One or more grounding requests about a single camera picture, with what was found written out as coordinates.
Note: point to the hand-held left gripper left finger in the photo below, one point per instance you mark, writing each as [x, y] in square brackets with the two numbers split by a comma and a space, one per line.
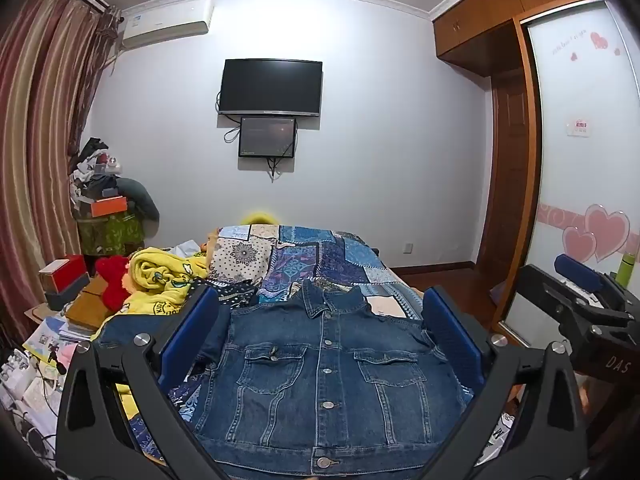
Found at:
[191, 329]

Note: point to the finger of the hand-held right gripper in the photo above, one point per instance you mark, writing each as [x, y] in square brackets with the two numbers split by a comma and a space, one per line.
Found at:
[545, 292]
[577, 269]

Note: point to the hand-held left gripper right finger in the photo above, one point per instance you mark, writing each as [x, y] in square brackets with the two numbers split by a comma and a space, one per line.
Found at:
[451, 331]

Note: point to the blue denim jacket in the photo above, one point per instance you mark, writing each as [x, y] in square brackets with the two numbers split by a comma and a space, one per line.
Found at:
[325, 360]

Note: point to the pile of clothes and clutter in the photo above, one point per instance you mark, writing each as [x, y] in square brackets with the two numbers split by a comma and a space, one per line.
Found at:
[92, 170]

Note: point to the green bottle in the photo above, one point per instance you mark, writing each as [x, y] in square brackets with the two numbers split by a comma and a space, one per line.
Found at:
[625, 271]

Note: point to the navy patterned cloth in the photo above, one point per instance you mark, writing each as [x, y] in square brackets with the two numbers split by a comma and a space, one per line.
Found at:
[235, 294]

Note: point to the yellow cartoon print blanket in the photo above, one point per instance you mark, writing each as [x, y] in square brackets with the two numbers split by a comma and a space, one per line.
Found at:
[160, 275]

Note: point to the cream floral patterned cloth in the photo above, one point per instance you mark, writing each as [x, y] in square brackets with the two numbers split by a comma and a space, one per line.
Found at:
[240, 257]

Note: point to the red plush toy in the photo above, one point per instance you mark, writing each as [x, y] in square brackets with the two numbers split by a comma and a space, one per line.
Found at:
[114, 280]

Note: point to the brown cardboard box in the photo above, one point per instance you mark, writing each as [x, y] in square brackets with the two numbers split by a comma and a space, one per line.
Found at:
[87, 305]

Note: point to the grey storage box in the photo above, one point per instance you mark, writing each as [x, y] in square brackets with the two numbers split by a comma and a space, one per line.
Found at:
[67, 296]

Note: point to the yellow plush toy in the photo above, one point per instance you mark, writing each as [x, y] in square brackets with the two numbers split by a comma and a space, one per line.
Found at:
[258, 218]

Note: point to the red and white box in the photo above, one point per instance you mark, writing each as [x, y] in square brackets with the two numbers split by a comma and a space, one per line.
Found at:
[65, 272]

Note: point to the stack of books and papers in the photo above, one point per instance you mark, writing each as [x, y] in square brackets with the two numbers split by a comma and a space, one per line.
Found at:
[52, 340]

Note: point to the grey plush cushion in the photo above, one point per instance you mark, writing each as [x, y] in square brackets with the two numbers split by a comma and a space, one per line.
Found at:
[142, 197]

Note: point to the blue patchwork bedspread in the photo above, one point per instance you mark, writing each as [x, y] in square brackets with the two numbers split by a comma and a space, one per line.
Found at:
[330, 260]

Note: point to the orange box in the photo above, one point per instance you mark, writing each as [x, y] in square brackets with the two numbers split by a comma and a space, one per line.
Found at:
[110, 206]

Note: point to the striped brown curtain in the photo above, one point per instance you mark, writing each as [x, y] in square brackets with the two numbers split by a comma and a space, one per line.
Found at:
[40, 160]

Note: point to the wooden overhead cabinet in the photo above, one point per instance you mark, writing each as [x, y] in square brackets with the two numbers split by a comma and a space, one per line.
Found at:
[490, 10]

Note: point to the white air conditioner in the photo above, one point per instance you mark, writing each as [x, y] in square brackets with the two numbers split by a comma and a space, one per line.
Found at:
[167, 22]

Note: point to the white wall socket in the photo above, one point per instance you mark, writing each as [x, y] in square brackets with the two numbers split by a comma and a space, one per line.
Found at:
[408, 247]

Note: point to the small black wall monitor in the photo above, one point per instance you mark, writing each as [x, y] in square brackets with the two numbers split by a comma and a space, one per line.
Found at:
[266, 136]

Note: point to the wall-mounted black television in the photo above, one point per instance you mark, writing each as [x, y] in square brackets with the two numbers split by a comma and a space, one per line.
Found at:
[271, 86]

